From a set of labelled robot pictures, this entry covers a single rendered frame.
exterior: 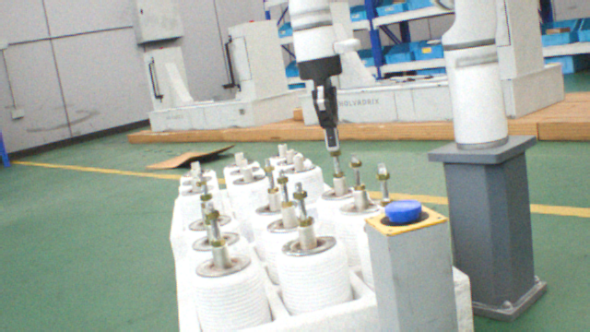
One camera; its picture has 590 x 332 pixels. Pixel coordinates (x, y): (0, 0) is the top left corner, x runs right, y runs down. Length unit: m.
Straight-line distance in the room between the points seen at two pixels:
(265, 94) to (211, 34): 4.19
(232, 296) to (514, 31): 2.19
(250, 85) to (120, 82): 3.61
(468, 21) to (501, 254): 0.40
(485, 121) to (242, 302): 0.51
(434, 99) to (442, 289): 2.30
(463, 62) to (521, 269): 0.38
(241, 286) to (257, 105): 3.32
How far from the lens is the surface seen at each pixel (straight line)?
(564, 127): 2.50
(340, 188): 1.02
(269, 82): 4.10
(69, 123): 7.18
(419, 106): 2.95
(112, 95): 7.39
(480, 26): 0.99
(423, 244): 0.60
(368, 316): 0.76
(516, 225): 1.04
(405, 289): 0.61
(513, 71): 2.71
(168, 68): 5.24
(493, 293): 1.06
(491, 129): 1.00
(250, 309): 0.75
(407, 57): 6.36
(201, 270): 0.77
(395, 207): 0.61
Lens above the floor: 0.50
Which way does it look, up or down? 11 degrees down
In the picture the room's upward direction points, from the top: 10 degrees counter-clockwise
